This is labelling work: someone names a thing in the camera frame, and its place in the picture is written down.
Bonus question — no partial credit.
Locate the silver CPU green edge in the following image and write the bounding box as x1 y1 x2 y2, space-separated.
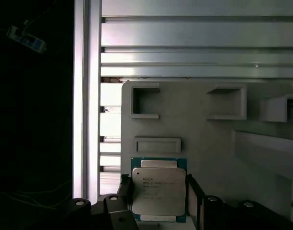
130 157 188 222

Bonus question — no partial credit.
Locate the white power strip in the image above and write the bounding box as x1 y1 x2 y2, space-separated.
6 23 48 53

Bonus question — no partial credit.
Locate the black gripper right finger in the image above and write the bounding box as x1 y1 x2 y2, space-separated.
186 172 292 230

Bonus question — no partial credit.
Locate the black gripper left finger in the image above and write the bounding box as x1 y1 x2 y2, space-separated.
34 172 140 230

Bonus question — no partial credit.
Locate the grey parts rack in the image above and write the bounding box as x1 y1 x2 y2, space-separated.
121 81 293 230

